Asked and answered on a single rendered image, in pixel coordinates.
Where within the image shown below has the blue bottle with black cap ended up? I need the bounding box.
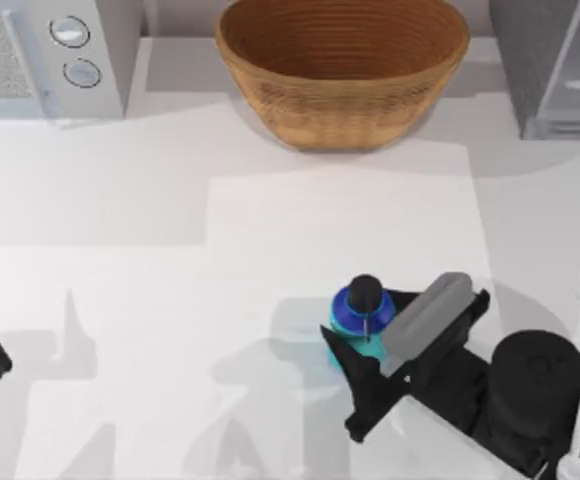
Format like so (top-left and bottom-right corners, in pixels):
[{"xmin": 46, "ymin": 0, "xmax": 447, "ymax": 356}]
[{"xmin": 325, "ymin": 273, "xmax": 398, "ymax": 374}]

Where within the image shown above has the pale grey rounded box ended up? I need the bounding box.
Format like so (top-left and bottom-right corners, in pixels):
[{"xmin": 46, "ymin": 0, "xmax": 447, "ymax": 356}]
[{"xmin": 380, "ymin": 271, "xmax": 474, "ymax": 365}]

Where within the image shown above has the woven brown basket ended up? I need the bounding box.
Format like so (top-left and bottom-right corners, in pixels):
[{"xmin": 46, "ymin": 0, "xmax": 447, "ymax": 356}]
[{"xmin": 214, "ymin": 0, "xmax": 473, "ymax": 154}]

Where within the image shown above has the pale microwave oven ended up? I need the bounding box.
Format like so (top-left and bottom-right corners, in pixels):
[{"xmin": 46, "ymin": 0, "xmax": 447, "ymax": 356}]
[{"xmin": 0, "ymin": 0, "xmax": 147, "ymax": 122}]

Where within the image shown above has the round microwave knob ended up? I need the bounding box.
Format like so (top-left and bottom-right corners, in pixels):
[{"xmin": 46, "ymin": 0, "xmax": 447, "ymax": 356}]
[
  {"xmin": 61, "ymin": 56, "xmax": 104, "ymax": 89},
  {"xmin": 48, "ymin": 14, "xmax": 92, "ymax": 50}
]

